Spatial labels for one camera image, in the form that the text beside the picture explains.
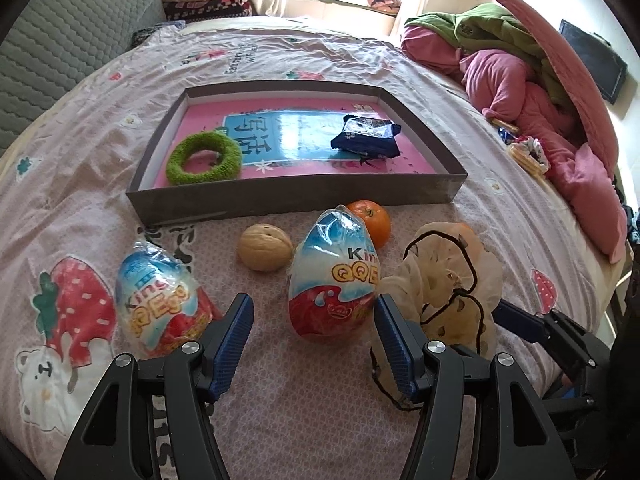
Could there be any beige mesh drawstring bag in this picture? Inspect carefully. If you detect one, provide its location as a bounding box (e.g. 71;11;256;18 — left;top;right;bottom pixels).
370;221;503;411

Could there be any walnut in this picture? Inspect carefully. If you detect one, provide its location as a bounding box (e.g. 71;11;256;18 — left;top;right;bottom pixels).
237;223;294;272

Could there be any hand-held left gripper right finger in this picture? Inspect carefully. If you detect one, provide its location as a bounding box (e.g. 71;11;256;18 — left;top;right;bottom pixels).
374;293;573;480

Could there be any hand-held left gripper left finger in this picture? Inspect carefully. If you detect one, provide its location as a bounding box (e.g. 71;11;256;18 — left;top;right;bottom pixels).
54;293;255;480

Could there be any grey shallow cardboard box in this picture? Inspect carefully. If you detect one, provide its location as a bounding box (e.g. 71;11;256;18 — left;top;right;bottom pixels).
125;80;468;228

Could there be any grey quilted headboard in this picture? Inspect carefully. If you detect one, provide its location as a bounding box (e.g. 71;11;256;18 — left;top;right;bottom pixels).
0;0;168;146

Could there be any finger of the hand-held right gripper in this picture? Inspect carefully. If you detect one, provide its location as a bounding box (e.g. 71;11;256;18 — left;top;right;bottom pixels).
492;299;613;376

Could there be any pink quilt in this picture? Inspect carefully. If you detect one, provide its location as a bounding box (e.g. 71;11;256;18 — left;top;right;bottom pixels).
401;25;628;263

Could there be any green blanket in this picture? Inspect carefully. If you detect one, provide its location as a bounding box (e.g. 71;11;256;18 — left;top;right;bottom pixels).
405;2;561;106

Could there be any rose quilted mat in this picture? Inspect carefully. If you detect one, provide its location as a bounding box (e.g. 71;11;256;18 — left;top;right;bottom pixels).
470;0;618;181

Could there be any yellow biscuit packet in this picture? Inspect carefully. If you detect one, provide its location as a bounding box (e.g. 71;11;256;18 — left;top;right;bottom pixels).
509;136;550;177

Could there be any dark floral cloth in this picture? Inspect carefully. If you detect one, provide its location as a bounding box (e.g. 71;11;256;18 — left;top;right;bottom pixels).
131;21;186;48

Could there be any egg-shaped toy packet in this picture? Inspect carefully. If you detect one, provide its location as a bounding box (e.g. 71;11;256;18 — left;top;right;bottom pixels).
115;240;223;361
286;205;383;343

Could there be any green fuzzy ring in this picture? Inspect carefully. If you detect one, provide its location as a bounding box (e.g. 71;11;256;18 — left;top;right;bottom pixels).
166;131;243;186

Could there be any black screen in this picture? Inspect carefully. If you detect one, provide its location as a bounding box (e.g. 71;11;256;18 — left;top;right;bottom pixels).
557;19;628;106

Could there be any orange tangerine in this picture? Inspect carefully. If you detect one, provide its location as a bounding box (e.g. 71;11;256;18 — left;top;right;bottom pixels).
346;200;392;250

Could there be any dark blue snack packet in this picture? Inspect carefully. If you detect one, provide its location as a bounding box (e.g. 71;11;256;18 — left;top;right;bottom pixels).
330;115;403;159

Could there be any dark patterned folded blanket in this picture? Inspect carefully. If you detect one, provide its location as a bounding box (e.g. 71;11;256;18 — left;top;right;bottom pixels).
165;0;253;23

